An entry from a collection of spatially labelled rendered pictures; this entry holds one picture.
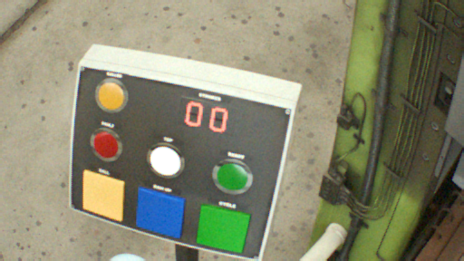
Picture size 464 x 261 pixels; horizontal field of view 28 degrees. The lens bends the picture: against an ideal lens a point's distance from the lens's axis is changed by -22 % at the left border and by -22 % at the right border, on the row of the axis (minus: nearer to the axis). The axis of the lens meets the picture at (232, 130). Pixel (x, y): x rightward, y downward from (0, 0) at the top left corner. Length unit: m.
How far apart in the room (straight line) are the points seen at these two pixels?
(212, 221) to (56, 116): 1.40
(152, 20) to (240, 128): 1.62
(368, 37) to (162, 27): 1.61
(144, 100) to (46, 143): 1.38
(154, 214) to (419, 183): 0.47
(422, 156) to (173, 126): 0.43
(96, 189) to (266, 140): 0.29
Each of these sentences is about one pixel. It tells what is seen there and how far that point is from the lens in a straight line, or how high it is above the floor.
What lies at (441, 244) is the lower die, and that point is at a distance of 1.78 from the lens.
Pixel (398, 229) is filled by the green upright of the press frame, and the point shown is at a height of 0.77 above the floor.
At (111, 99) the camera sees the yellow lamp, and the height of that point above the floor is 1.16.
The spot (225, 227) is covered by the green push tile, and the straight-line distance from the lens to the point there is 1.71.
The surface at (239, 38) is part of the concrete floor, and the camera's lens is 3.18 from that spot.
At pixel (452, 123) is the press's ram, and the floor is 1.40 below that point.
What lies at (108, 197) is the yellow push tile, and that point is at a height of 1.01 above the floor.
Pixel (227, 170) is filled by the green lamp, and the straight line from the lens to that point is 1.66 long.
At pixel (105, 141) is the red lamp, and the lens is 1.69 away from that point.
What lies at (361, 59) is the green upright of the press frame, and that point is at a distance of 1.71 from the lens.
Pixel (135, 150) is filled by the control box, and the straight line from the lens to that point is 1.69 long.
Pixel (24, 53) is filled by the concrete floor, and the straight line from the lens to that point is 3.22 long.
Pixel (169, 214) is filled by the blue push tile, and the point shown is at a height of 1.02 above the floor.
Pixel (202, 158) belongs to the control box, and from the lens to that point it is 1.67.
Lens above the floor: 2.53
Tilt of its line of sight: 57 degrees down
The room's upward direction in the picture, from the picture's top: 4 degrees clockwise
